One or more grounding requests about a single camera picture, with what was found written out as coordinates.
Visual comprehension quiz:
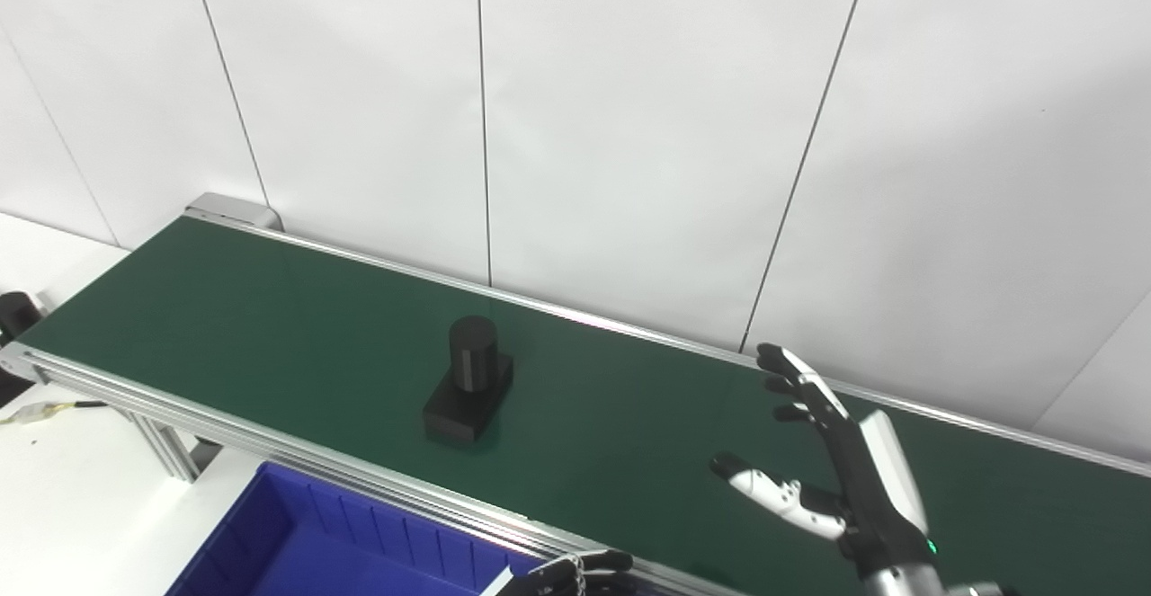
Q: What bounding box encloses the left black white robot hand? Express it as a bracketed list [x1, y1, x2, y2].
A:
[495, 549, 636, 596]

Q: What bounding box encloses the black conveyor motor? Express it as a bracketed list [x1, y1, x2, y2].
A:
[0, 290, 48, 347]

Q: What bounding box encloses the green conveyor belt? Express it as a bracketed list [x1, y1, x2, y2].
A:
[0, 191, 1151, 596]
[18, 216, 1151, 596]

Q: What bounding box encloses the blue plastic bin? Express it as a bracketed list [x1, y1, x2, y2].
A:
[166, 461, 542, 596]

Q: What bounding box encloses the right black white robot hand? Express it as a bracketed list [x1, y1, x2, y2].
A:
[709, 342, 941, 580]

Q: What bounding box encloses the black cylinder-on-block part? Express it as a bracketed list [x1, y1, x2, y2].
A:
[423, 315, 515, 447]

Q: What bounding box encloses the thin cable with clear connector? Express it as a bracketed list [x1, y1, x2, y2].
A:
[0, 400, 111, 427]

